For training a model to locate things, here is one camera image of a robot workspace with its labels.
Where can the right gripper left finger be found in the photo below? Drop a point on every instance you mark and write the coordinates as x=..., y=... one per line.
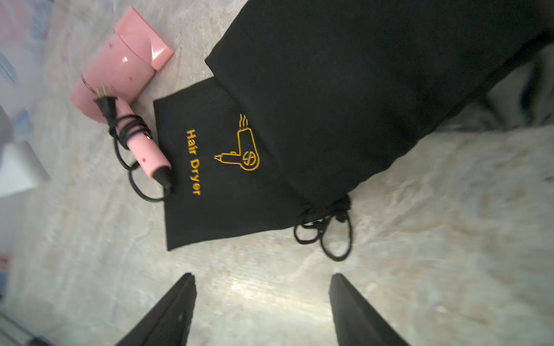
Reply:
x=170, y=320

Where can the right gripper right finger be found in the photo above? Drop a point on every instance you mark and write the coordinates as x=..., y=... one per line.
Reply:
x=356, y=321

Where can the white hair dryer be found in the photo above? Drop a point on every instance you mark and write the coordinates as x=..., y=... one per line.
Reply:
x=21, y=170

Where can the plain black pouch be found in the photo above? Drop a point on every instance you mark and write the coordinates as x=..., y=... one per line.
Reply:
x=338, y=90

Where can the pink hair dryer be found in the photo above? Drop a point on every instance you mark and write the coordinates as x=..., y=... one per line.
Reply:
x=118, y=74

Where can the black pouch with gold logo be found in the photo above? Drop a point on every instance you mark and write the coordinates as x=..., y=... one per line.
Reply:
x=225, y=183

